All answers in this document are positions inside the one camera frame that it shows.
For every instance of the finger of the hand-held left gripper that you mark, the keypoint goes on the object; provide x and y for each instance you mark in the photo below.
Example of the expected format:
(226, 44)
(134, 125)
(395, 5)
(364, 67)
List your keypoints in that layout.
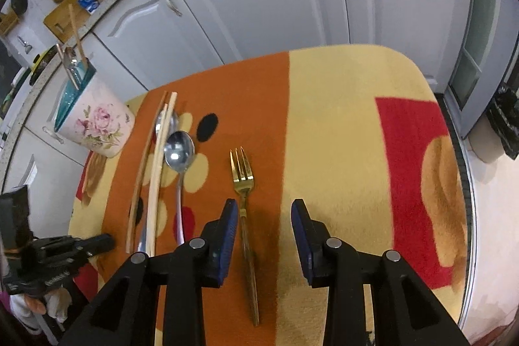
(97, 242)
(61, 267)

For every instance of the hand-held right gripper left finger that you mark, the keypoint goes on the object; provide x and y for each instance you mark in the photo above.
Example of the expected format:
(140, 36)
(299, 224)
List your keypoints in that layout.
(227, 244)

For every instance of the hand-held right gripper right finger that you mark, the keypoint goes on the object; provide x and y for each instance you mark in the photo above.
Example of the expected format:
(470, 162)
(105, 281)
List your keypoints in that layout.
(302, 248)

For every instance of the pale wooden chopstick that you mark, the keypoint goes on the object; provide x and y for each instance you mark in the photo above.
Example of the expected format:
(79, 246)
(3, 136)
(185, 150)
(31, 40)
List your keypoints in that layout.
(156, 188)
(162, 123)

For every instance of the silver spoon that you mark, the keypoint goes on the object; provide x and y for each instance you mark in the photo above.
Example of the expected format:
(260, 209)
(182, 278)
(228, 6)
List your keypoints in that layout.
(72, 60)
(174, 123)
(180, 151)

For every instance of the floral utensil holder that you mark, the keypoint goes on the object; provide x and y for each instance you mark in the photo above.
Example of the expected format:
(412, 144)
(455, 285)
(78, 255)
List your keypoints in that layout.
(101, 115)

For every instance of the person's left hand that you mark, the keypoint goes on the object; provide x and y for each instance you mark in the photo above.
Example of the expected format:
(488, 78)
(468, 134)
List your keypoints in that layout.
(61, 307)

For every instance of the printed blanket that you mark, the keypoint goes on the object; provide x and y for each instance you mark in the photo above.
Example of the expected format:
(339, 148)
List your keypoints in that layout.
(332, 127)

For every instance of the black pot yellow lid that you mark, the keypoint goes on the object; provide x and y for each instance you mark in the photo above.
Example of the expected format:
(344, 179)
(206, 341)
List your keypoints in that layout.
(42, 60)

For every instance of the wooden cutting board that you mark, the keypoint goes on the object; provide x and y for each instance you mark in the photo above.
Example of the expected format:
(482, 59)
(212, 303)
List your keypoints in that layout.
(61, 19)

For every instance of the grey trash bin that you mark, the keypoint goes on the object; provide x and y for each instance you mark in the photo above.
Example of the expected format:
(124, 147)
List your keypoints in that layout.
(486, 153)

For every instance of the blue white carton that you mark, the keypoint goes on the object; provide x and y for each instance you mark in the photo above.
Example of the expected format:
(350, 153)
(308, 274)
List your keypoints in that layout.
(87, 3)

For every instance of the black trash bag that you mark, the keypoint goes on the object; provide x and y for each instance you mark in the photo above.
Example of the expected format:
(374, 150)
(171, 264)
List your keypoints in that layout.
(507, 115)

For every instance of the glass door cabinet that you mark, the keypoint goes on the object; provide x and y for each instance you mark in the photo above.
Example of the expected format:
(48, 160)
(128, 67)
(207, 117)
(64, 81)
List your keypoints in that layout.
(482, 25)

